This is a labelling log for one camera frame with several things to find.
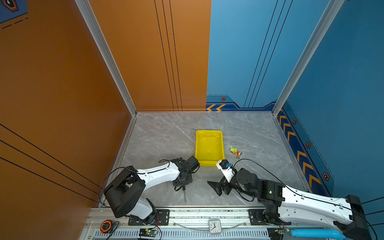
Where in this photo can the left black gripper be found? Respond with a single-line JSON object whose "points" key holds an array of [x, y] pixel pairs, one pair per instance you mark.
{"points": [[180, 184]]}

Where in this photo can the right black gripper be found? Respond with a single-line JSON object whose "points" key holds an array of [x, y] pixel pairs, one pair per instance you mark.
{"points": [[218, 186]]}

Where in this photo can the black handled screwdriver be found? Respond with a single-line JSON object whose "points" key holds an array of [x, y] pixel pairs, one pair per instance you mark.
{"points": [[184, 193]]}

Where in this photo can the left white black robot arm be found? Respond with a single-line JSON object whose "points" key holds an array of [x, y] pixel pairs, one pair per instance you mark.
{"points": [[124, 193]]}

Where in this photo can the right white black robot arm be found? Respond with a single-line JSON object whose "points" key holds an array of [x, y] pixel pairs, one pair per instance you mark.
{"points": [[287, 205]]}

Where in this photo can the yellow plastic bin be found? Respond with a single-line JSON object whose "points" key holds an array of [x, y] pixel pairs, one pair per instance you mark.
{"points": [[209, 147]]}

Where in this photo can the small white clock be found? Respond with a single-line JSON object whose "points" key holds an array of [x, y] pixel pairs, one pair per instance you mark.
{"points": [[215, 226]]}

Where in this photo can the small green orange toy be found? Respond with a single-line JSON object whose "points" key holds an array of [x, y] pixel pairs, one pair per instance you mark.
{"points": [[236, 152]]}

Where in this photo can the green circuit board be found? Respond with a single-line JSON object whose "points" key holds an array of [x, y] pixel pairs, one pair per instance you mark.
{"points": [[148, 234]]}

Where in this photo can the right small circuit board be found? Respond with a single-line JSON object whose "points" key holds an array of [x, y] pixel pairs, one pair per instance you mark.
{"points": [[277, 234]]}

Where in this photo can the orange black tape measure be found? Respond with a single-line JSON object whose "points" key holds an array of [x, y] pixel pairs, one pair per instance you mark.
{"points": [[107, 227]]}

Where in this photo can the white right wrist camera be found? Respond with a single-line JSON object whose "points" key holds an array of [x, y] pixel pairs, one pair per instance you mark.
{"points": [[225, 168]]}

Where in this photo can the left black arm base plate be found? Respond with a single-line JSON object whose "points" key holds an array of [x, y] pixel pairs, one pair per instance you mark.
{"points": [[160, 218]]}

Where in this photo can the white slotted cable duct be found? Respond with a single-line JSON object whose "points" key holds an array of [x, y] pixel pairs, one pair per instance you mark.
{"points": [[184, 234]]}

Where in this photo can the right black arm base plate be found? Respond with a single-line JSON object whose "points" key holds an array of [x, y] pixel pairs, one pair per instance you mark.
{"points": [[257, 218]]}

